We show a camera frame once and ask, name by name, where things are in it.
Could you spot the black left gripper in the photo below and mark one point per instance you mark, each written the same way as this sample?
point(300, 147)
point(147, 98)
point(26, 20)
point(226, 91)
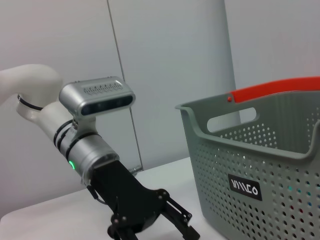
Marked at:
point(130, 200)

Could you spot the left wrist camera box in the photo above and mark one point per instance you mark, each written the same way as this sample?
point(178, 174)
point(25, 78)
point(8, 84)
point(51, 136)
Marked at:
point(100, 97)

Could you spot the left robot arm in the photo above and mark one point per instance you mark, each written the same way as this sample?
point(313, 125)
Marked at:
point(87, 150)

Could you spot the grey perforated storage basket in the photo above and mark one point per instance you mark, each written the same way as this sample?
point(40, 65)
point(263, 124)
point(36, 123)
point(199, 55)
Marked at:
point(225, 175)

